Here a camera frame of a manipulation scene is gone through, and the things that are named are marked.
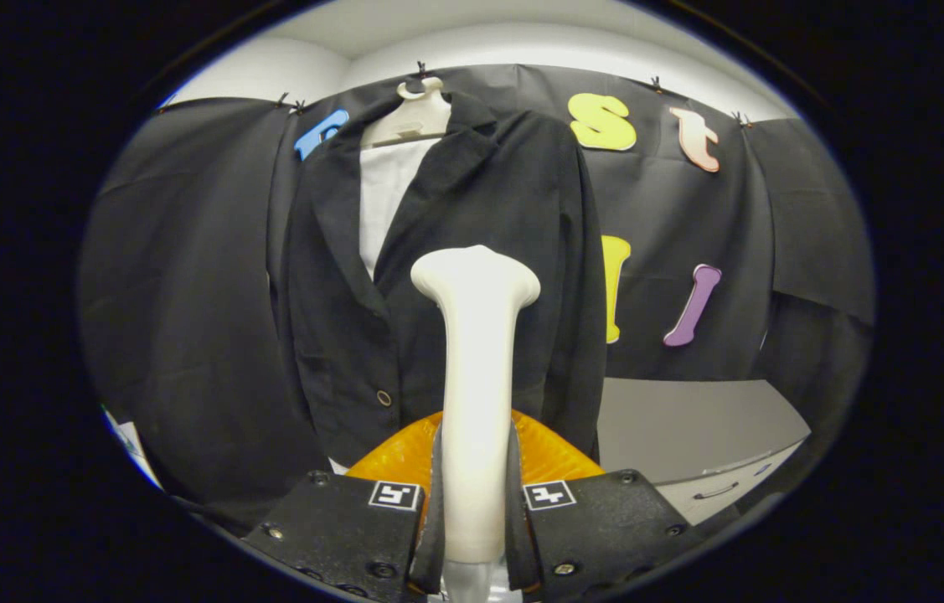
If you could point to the white clothes hanger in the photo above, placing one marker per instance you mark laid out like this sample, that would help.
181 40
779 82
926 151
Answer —
413 121

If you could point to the black suit jacket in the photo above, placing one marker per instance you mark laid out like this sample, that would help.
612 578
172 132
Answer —
505 209

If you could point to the black backdrop cloth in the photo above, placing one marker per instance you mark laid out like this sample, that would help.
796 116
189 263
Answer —
187 293

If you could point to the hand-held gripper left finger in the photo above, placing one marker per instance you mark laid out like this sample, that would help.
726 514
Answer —
337 528

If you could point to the cluttered white desk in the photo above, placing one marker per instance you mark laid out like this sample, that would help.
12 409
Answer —
132 444

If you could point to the grey cabinet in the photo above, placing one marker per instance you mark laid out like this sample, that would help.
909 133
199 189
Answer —
689 427

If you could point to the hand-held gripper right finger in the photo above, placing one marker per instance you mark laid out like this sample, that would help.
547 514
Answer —
606 528

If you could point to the white garment steamer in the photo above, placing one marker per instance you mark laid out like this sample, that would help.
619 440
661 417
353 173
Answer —
476 377

